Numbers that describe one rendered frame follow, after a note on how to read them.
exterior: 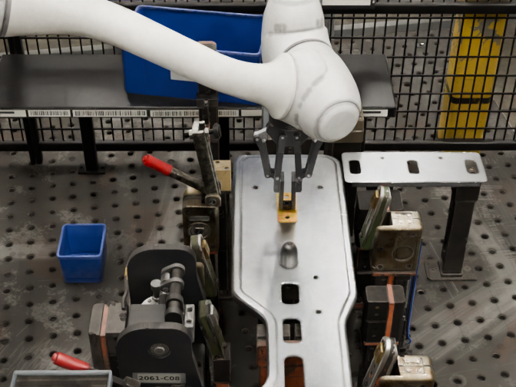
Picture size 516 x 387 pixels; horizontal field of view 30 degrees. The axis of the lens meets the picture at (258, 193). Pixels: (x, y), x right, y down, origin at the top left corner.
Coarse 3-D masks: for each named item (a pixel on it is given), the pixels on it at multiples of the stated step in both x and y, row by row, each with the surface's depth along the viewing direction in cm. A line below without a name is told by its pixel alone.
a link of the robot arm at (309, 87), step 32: (32, 0) 140; (64, 0) 142; (96, 0) 145; (32, 32) 143; (64, 32) 145; (96, 32) 145; (128, 32) 144; (160, 32) 144; (160, 64) 145; (192, 64) 143; (224, 64) 143; (256, 64) 144; (288, 64) 144; (320, 64) 145; (256, 96) 144; (288, 96) 143; (320, 96) 142; (352, 96) 143; (320, 128) 142; (352, 128) 145
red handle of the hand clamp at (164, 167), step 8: (144, 160) 176; (152, 160) 176; (160, 160) 177; (152, 168) 177; (160, 168) 176; (168, 168) 177; (176, 176) 178; (184, 176) 179; (192, 184) 179; (200, 184) 180
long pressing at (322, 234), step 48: (240, 192) 191; (288, 192) 191; (336, 192) 191; (240, 240) 180; (288, 240) 181; (336, 240) 181; (240, 288) 171; (336, 288) 171; (336, 336) 162; (336, 384) 155
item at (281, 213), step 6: (276, 198) 186; (288, 198) 186; (288, 204) 183; (282, 210) 183; (288, 210) 183; (294, 210) 183; (282, 216) 182; (288, 216) 182; (294, 216) 182; (282, 222) 181; (288, 222) 181; (294, 222) 181
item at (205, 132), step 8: (192, 128) 172; (200, 128) 173; (208, 128) 173; (216, 128) 171; (184, 136) 172; (192, 136) 171; (200, 136) 171; (208, 136) 172; (216, 136) 171; (200, 144) 172; (208, 144) 176; (200, 152) 173; (208, 152) 173; (200, 160) 174; (208, 160) 174; (200, 168) 176; (208, 168) 176; (208, 176) 177; (216, 176) 180; (208, 184) 178; (216, 184) 179; (208, 192) 179; (216, 192) 179
